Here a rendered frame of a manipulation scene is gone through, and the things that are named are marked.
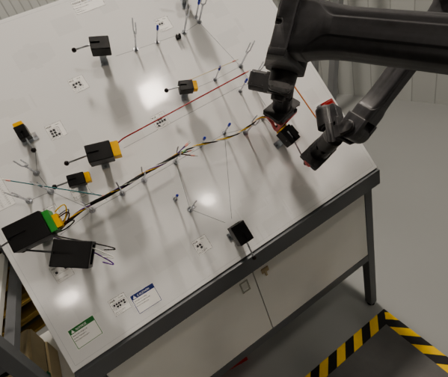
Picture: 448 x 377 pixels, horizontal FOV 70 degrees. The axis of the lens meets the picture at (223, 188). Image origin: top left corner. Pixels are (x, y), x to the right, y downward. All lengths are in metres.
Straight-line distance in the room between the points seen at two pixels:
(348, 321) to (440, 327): 0.41
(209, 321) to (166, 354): 0.17
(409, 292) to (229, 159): 1.30
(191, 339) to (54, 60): 1.01
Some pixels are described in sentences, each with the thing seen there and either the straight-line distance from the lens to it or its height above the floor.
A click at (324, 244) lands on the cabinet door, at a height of 0.64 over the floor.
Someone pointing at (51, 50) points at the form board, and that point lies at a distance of 1.22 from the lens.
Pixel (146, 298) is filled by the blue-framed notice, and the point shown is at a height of 0.92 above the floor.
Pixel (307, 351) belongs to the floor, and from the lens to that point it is 1.83.
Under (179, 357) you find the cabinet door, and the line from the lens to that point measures 1.25.
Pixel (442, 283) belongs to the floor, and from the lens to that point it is 2.08.
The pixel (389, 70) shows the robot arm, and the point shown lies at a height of 1.30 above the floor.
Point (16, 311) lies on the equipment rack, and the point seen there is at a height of 1.03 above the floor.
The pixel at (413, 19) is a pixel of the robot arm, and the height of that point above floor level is 1.52.
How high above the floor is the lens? 1.62
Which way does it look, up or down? 33 degrees down
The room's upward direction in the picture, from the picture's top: 20 degrees counter-clockwise
